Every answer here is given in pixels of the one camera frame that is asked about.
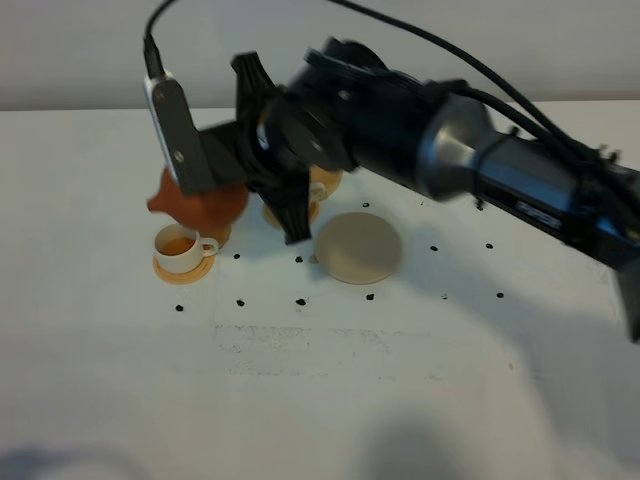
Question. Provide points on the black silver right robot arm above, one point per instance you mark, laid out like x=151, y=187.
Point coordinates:
x=476, y=144

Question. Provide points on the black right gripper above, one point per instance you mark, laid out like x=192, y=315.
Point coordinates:
x=345, y=110

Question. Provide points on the orange coaster under front cup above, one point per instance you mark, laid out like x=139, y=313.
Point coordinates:
x=196, y=274

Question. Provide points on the brown clay teapot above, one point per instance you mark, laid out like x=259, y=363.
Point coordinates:
x=211, y=214

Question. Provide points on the beige round teapot saucer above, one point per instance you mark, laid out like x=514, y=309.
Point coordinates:
x=359, y=248

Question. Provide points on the white empty teacup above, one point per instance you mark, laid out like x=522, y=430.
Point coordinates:
x=179, y=250

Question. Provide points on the white teacup with tea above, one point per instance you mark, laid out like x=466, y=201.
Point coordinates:
x=323, y=184

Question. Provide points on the orange coaster under back cup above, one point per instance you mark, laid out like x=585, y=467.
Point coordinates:
x=272, y=220

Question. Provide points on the orange coaster under cup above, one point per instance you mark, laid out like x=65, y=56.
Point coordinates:
x=272, y=220
x=196, y=274

